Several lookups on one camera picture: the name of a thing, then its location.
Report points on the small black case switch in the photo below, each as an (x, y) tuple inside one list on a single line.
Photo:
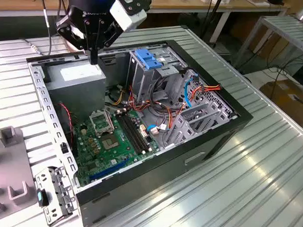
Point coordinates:
[(64, 148)]

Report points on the metal disk bay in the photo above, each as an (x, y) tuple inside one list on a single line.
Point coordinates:
[(183, 127)]

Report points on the blue expansion slot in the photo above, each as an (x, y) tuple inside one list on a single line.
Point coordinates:
[(109, 169)]

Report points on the metal slat side table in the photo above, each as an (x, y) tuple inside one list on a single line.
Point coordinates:
[(286, 28)]

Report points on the grey parts rack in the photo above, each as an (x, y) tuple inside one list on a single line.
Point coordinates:
[(10, 163)]

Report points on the metal optical drive cage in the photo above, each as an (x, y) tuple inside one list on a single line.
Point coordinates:
[(140, 80)]

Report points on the black case fan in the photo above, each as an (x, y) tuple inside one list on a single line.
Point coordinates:
[(66, 125)]

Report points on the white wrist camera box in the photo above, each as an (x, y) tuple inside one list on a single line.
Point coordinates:
[(125, 15)]

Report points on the metal slot cover bracket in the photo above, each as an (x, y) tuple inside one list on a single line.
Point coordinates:
[(45, 179)]

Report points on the black tripod stand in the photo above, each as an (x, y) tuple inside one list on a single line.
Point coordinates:
[(212, 13)]

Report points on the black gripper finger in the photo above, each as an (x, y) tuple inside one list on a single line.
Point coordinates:
[(63, 27), (112, 32)]

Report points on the green motherboard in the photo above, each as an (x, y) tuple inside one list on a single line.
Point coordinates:
[(122, 156)]

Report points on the CPU socket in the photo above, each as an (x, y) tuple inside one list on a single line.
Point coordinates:
[(110, 143)]

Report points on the black square chipset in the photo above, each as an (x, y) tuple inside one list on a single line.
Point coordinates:
[(90, 166)]

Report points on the black open PC case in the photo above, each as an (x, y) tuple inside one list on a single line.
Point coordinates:
[(164, 173)]

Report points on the grey power supply box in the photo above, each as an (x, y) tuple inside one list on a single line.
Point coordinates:
[(77, 96)]

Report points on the cardboard box with label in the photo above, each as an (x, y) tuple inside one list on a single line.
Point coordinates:
[(284, 98)]

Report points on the blue plastic drive latch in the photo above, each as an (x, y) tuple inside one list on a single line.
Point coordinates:
[(148, 59)]

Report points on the wooden desk white frame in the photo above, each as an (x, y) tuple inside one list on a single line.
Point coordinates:
[(185, 3)]

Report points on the black RAM slot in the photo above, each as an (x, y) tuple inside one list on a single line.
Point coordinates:
[(138, 133), (134, 132), (128, 132), (131, 132)]

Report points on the black latch with teal tab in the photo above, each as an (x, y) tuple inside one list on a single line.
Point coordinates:
[(45, 198)]

